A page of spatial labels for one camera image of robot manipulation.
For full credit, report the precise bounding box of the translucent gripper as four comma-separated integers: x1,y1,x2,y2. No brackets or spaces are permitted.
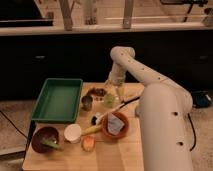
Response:
104,78,125,99

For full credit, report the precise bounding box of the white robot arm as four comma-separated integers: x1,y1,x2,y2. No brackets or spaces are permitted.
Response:
108,46,194,171

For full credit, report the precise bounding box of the green plastic cup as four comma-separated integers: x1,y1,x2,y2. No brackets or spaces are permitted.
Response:
103,93,115,108

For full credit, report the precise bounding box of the black and white brush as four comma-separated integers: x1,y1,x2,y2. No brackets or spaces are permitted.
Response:
91,95,139,125

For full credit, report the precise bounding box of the white plastic cup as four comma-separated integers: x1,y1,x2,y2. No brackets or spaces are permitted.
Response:
64,124,82,143

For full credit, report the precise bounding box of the dark grape bunch toy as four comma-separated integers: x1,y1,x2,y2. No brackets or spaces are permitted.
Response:
87,88,107,101

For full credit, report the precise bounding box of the grey cloth piece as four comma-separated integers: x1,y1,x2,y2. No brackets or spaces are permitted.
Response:
107,113,124,135

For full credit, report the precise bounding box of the orange terracotta bowl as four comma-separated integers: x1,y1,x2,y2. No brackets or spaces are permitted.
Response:
101,112,129,140

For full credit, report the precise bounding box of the yellow banana toy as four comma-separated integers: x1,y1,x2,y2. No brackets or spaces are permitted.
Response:
82,125,102,136

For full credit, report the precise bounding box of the green plastic tray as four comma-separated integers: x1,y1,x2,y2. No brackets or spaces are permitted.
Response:
32,78,83,123

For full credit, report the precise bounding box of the blue device on floor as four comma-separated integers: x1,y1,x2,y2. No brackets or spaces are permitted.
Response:
192,91,212,108

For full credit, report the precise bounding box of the dark red bowl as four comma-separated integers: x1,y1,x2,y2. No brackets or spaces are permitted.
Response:
31,126,59,153

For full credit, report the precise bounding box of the green vegetable toy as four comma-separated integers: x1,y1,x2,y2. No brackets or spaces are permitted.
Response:
41,138,61,150

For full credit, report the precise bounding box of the black cable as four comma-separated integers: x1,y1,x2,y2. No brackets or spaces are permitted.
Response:
187,113,198,152

